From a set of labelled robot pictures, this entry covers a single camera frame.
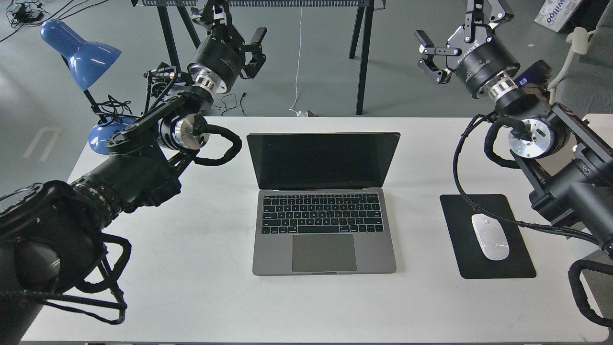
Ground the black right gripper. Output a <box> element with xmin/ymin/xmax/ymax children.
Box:
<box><xmin>415</xmin><ymin>0</ymin><xmax>520</xmax><ymax>99</ymax></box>

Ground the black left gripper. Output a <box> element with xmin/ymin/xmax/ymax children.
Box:
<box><xmin>188</xmin><ymin>0</ymin><xmax>267</xmax><ymax>94</ymax></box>

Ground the grey laptop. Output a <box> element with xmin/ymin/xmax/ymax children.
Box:
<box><xmin>247</xmin><ymin>132</ymin><xmax>400</xmax><ymax>276</ymax></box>

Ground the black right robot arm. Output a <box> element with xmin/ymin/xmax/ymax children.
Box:
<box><xmin>415</xmin><ymin>0</ymin><xmax>612</xmax><ymax>257</ymax></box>

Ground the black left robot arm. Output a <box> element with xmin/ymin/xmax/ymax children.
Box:
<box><xmin>0</xmin><ymin>0</ymin><xmax>267</xmax><ymax>345</ymax></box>

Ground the black metal rack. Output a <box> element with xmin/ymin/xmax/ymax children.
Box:
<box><xmin>131</xmin><ymin>0</ymin><xmax>386</xmax><ymax>116</ymax></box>

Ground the white cardboard box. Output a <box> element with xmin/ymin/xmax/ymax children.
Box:
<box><xmin>534</xmin><ymin>0</ymin><xmax>582</xmax><ymax>33</ymax></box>

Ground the blue desk lamp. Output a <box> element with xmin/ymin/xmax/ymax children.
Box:
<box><xmin>40</xmin><ymin>20</ymin><xmax>136</xmax><ymax>155</ymax></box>

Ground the grey office chair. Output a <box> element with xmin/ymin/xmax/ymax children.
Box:
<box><xmin>551</xmin><ymin>0</ymin><xmax>613</xmax><ymax>117</ymax></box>

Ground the white computer mouse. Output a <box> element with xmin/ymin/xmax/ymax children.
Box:
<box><xmin>471</xmin><ymin>213</ymin><xmax>510</xmax><ymax>261</ymax></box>

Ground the black mouse pad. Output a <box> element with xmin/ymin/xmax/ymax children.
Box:
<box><xmin>439</xmin><ymin>195</ymin><xmax>536</xmax><ymax>279</ymax></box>

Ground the white hanging cable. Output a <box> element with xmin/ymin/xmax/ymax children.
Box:
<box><xmin>289</xmin><ymin>7</ymin><xmax>309</xmax><ymax>117</ymax></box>

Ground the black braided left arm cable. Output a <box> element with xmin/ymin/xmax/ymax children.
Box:
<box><xmin>192</xmin><ymin>125</ymin><xmax>243</xmax><ymax>167</ymax></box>

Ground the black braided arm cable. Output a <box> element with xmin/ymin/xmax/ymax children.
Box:
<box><xmin>453</xmin><ymin>114</ymin><xmax>613</xmax><ymax>328</ymax></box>
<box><xmin>192</xmin><ymin>125</ymin><xmax>243</xmax><ymax>167</ymax></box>

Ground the black cable bundle on floor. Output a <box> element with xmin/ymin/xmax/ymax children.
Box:
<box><xmin>0</xmin><ymin>0</ymin><xmax>111</xmax><ymax>43</ymax></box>

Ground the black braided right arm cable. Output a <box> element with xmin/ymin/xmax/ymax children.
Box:
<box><xmin>453</xmin><ymin>114</ymin><xmax>613</xmax><ymax>328</ymax></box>

